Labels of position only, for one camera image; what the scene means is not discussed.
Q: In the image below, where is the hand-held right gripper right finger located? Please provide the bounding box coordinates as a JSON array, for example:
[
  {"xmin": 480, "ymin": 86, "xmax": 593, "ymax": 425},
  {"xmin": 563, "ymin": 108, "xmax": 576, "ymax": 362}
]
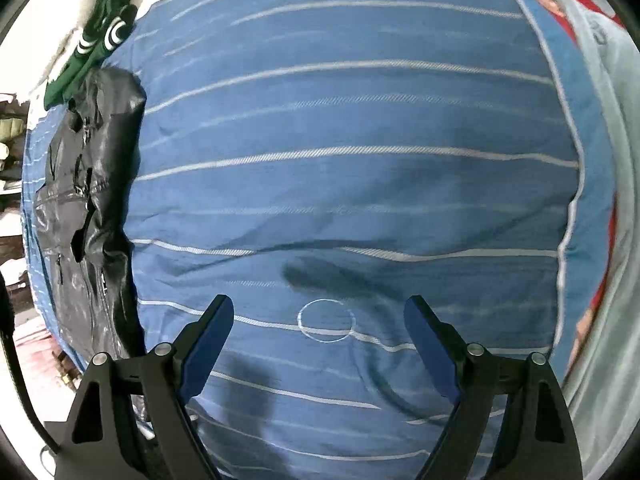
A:
[{"xmin": 403, "ymin": 295, "xmax": 585, "ymax": 480}]

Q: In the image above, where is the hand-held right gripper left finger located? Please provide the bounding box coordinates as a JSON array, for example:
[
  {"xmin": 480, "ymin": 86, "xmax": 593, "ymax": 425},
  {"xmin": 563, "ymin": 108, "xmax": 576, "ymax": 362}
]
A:
[{"xmin": 54, "ymin": 294, "xmax": 235, "ymax": 480}]

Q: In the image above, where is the black shiny jacket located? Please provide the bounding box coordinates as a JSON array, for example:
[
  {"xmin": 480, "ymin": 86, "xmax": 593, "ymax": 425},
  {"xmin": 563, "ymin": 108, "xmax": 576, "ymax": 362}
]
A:
[{"xmin": 36, "ymin": 67, "xmax": 148, "ymax": 361}]

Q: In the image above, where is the blue striped blanket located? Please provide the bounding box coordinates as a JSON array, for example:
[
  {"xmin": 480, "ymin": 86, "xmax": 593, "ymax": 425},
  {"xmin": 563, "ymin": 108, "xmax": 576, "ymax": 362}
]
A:
[{"xmin": 20, "ymin": 0, "xmax": 617, "ymax": 480}]

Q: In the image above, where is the printed red and grey blanket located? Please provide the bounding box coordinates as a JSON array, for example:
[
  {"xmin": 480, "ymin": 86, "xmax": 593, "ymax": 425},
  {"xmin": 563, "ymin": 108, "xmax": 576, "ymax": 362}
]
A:
[{"xmin": 487, "ymin": 0, "xmax": 640, "ymax": 480}]

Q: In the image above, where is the green and white garment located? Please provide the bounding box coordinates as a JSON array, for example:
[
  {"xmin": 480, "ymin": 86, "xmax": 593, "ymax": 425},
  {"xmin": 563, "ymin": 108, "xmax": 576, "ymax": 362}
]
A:
[{"xmin": 43, "ymin": 0, "xmax": 156, "ymax": 111}]

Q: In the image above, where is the black cable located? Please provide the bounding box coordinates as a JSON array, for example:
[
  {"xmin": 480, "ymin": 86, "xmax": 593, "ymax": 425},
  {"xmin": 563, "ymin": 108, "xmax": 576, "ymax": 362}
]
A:
[{"xmin": 0, "ymin": 270, "xmax": 62, "ymax": 456}]

